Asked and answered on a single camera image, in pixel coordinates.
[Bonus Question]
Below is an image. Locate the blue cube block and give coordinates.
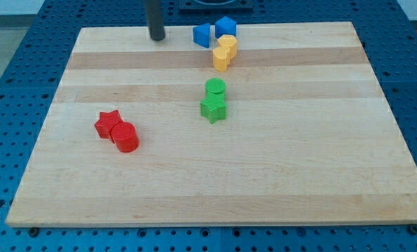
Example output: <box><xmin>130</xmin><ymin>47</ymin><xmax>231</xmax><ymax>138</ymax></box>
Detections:
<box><xmin>214</xmin><ymin>16</ymin><xmax>237</xmax><ymax>39</ymax></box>

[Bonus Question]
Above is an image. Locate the green star block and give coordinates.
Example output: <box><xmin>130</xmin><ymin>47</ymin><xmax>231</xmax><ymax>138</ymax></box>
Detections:
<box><xmin>200</xmin><ymin>92</ymin><xmax>226</xmax><ymax>124</ymax></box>

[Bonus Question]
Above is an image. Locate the green cylinder block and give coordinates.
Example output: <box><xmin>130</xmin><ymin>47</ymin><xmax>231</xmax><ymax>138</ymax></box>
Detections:
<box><xmin>205</xmin><ymin>78</ymin><xmax>226</xmax><ymax>95</ymax></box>

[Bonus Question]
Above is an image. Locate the yellow heart block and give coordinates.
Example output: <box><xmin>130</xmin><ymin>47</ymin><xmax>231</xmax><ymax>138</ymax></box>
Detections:
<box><xmin>212</xmin><ymin>46</ymin><xmax>231</xmax><ymax>72</ymax></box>

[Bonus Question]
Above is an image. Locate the red cylinder block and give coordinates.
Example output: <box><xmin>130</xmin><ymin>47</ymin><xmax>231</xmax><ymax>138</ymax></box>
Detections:
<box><xmin>111</xmin><ymin>122</ymin><xmax>139</xmax><ymax>153</ymax></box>

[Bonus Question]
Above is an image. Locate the yellow hexagon block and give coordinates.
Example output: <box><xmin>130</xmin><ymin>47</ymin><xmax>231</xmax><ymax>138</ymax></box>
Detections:
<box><xmin>217</xmin><ymin>34</ymin><xmax>238</xmax><ymax>59</ymax></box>

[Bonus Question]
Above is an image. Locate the wooden board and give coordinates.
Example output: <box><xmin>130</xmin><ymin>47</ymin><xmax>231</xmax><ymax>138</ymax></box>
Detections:
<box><xmin>6</xmin><ymin>22</ymin><xmax>417</xmax><ymax>228</ymax></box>

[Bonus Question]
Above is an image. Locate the blue triangular block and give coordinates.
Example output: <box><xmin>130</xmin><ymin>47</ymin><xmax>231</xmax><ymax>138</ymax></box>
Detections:
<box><xmin>193</xmin><ymin>23</ymin><xmax>211</xmax><ymax>48</ymax></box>

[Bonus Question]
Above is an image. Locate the red star block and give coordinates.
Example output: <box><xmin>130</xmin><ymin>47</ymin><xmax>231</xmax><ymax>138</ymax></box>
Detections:
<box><xmin>94</xmin><ymin>110</ymin><xmax>123</xmax><ymax>141</ymax></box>

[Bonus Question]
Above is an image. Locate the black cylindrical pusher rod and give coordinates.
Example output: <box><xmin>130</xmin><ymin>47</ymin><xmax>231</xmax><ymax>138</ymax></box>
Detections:
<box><xmin>144</xmin><ymin>0</ymin><xmax>165</xmax><ymax>41</ymax></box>

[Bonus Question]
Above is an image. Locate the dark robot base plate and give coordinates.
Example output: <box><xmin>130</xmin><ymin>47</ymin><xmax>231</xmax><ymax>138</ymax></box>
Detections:
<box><xmin>177</xmin><ymin>0</ymin><xmax>254</xmax><ymax>13</ymax></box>

